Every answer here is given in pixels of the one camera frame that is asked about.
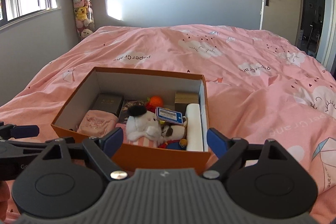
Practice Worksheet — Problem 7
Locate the white cylinder tube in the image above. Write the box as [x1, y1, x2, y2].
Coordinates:
[185, 103, 203, 152]

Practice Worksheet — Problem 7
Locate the blue price tag keychain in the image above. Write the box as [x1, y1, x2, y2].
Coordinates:
[155, 107, 183, 125]

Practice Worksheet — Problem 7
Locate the orange crochet fruit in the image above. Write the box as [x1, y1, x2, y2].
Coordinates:
[145, 96, 163, 113]

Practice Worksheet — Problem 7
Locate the bear plush keychain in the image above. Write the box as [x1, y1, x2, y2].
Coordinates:
[158, 117, 187, 151]

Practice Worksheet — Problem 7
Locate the white plush dog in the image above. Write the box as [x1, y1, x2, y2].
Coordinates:
[126, 105, 163, 141]

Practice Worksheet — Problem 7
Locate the black gift box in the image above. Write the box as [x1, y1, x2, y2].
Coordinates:
[91, 93, 123, 117]

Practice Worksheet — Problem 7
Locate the orange cardboard box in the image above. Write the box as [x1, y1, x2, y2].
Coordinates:
[51, 67, 211, 173]

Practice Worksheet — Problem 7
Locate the pink printed duvet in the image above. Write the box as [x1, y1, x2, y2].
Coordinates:
[1, 24, 335, 223]

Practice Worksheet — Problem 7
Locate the gold small box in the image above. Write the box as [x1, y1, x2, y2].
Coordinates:
[174, 92, 199, 114]

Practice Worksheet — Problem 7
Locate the pink drawstring pouch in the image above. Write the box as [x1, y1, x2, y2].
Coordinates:
[77, 110, 118, 138]

